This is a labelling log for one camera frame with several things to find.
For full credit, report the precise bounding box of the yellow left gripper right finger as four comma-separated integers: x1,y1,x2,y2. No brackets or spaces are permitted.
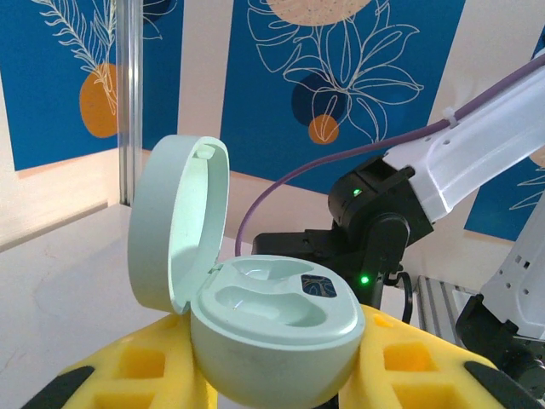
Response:
338,302,544,409

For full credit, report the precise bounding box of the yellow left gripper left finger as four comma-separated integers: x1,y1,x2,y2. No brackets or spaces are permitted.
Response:
20,314,219,409

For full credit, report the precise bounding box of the mint green earbud charging case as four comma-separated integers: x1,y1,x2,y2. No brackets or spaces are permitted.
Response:
127,135,366,406

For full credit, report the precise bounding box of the blue panel dark circle flower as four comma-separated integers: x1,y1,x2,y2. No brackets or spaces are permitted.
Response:
220,0,468,196

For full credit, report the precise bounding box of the blue panel white leaf outline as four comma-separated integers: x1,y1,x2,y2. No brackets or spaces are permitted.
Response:
141,0,185,151

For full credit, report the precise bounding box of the blue panel fern orange circle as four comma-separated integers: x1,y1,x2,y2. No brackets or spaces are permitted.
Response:
0,0,119,171

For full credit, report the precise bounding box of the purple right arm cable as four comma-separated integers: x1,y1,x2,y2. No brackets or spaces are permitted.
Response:
236,55,545,256

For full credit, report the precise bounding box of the aluminium frame rail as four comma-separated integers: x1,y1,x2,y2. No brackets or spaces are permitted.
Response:
415,274,483,343

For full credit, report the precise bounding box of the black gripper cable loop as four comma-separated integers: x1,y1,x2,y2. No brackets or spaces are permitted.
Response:
382,271,415,325

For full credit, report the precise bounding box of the small blue wall panel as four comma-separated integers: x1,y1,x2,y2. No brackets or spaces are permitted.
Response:
462,157,545,243

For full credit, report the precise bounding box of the aluminium frame post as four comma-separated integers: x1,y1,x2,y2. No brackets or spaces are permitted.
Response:
115,0,144,207

